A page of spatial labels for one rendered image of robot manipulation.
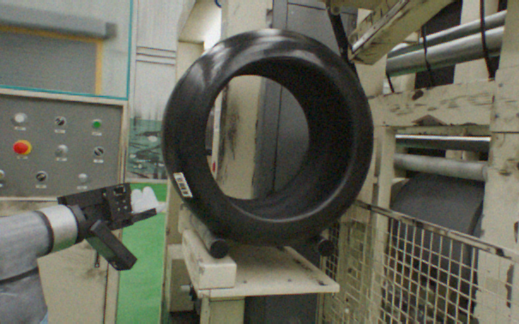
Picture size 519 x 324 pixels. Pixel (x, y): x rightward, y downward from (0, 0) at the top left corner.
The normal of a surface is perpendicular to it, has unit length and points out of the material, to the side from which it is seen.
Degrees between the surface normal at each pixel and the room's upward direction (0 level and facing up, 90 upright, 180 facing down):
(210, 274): 90
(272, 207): 80
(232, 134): 90
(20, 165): 90
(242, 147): 90
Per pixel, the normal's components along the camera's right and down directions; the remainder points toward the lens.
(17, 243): 0.81, -0.14
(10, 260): 0.61, -0.10
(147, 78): 0.22, 0.07
